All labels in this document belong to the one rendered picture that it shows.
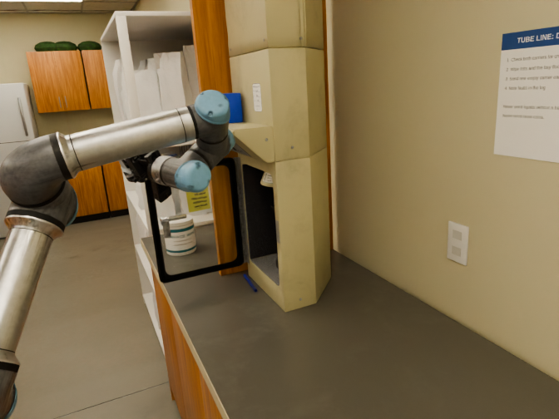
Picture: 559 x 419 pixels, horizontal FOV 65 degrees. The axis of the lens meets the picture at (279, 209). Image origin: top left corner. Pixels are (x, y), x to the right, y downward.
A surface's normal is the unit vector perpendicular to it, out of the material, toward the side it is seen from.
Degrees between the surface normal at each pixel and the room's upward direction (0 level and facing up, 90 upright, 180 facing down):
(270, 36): 90
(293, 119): 90
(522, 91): 90
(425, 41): 90
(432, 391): 0
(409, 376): 0
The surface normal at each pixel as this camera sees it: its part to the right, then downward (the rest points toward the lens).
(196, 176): 0.74, 0.19
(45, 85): 0.42, 0.23
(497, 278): -0.91, 0.17
